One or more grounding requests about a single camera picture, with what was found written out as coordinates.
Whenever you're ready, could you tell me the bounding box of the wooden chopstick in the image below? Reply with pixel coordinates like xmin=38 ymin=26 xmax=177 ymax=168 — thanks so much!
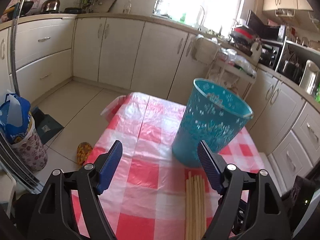
xmin=185 ymin=171 xmax=191 ymax=240
xmin=191 ymin=176 xmax=197 ymax=239
xmin=201 ymin=178 xmax=207 ymax=236
xmin=189 ymin=177 xmax=194 ymax=239
xmin=199 ymin=176 xmax=204 ymax=239
xmin=195 ymin=175 xmax=201 ymax=239

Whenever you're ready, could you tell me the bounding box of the yellow patterned slipper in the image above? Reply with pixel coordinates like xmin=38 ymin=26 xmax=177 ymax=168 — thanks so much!
xmin=76 ymin=142 xmax=93 ymax=166

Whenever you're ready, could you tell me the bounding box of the teal perforated plastic basket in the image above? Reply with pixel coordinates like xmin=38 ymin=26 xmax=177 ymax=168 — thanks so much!
xmin=172 ymin=78 xmax=254 ymax=167

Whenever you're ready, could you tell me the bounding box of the dark dustpan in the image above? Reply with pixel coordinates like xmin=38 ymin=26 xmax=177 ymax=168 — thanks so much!
xmin=31 ymin=107 xmax=64 ymax=144

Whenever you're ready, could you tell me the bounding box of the floral bin with blue bag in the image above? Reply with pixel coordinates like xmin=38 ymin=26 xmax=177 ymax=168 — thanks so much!
xmin=1 ymin=93 xmax=48 ymax=172

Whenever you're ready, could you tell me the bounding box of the white storage trolley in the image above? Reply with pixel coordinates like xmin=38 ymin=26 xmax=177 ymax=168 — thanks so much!
xmin=206 ymin=48 xmax=257 ymax=100

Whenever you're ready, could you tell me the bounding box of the green snack bag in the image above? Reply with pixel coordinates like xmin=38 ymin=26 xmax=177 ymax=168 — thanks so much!
xmin=315 ymin=84 xmax=320 ymax=103

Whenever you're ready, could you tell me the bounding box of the white electric kettle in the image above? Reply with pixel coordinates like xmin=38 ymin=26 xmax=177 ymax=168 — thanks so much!
xmin=299 ymin=60 xmax=319 ymax=96

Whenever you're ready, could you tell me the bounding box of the black toaster oven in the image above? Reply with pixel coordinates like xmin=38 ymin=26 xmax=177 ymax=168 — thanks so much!
xmin=259 ymin=39 xmax=285 ymax=72

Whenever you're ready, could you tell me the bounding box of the metal sink faucet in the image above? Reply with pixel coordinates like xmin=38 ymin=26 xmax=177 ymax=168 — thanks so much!
xmin=195 ymin=5 xmax=206 ymax=31

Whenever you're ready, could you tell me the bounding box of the clear plastic bottle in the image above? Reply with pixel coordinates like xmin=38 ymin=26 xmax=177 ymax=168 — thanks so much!
xmin=123 ymin=1 xmax=132 ymax=14

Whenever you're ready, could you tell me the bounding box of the metal kettle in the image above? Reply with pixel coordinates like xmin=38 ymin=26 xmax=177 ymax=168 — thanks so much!
xmin=40 ymin=0 xmax=60 ymax=14

